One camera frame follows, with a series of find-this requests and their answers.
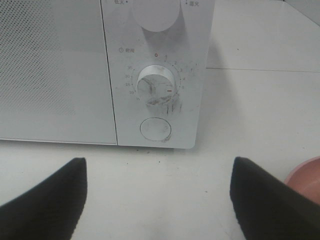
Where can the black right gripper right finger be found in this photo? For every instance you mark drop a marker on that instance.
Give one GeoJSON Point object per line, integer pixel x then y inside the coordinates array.
{"type": "Point", "coordinates": [267, 209]}

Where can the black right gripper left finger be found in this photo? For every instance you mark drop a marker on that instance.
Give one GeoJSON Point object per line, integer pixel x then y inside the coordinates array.
{"type": "Point", "coordinates": [50, 210]}

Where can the pink plate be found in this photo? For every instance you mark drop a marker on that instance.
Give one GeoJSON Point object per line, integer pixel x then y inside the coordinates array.
{"type": "Point", "coordinates": [305, 179]}

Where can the white microwave door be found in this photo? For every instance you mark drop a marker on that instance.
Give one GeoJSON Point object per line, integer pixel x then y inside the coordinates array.
{"type": "Point", "coordinates": [54, 77]}

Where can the round door release button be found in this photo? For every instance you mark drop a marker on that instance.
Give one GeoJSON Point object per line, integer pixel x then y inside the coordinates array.
{"type": "Point", "coordinates": [155, 129]}

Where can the white timer knob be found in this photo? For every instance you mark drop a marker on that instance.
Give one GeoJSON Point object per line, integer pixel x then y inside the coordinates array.
{"type": "Point", "coordinates": [156, 85]}

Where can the white microwave oven body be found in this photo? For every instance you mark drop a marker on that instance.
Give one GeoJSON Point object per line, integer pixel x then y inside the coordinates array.
{"type": "Point", "coordinates": [157, 54]}

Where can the white power knob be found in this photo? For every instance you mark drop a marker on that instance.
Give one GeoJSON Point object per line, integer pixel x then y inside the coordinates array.
{"type": "Point", "coordinates": [155, 15]}

